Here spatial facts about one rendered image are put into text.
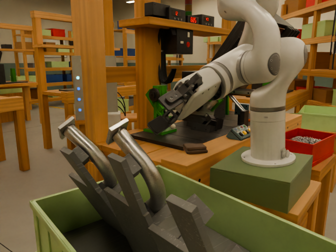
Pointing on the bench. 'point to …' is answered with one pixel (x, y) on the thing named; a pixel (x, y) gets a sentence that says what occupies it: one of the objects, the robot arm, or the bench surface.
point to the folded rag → (195, 148)
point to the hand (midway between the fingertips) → (160, 115)
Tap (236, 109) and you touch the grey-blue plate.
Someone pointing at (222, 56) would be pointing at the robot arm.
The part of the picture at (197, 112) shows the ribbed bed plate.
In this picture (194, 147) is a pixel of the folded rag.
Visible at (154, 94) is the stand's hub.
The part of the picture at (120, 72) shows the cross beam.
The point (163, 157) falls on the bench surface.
